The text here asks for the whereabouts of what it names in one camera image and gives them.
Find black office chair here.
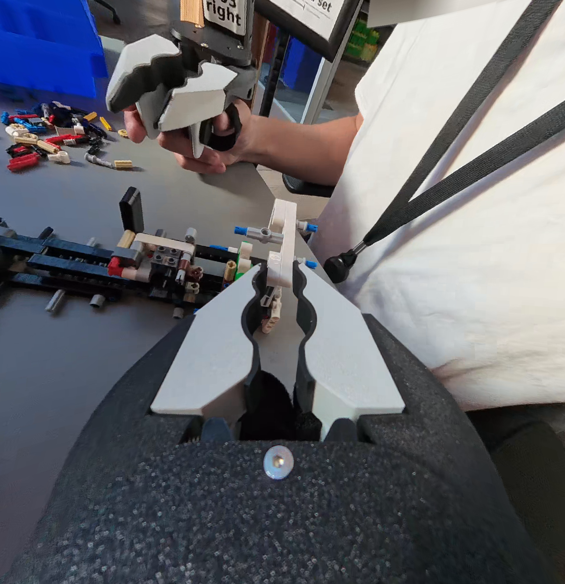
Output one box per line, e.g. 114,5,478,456
282,173,336,198

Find person's right hand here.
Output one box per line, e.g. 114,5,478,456
123,98,259,175

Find lego truck chassis model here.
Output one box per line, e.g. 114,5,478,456
0,187,319,335

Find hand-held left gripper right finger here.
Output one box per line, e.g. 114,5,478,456
293,262,406,441

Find pile of small lego pieces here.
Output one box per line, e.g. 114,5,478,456
0,100,129,173

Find black lanyard strap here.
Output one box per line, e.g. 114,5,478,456
362,0,565,247

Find wooden post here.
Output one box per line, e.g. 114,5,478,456
180,0,205,29

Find person's white shirt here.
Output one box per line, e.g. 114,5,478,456
310,0,565,411

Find black badge reel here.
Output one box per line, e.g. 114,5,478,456
324,242,370,284

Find person's right forearm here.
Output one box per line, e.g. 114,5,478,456
251,114,364,187

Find stack of green bins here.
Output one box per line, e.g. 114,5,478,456
346,14,381,62

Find black framed tag sign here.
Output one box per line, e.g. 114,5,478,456
254,0,364,63

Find blue storage bin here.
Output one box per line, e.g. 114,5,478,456
282,36,324,99

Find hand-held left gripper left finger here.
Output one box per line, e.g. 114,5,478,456
150,262,268,432

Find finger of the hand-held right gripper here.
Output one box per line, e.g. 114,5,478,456
157,61,238,134
105,33,184,141

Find person's dark pants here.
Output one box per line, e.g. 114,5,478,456
467,406,565,584

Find blue plastic bin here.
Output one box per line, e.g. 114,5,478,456
0,0,109,99

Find grey metal sign stand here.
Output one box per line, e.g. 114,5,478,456
305,59,352,125

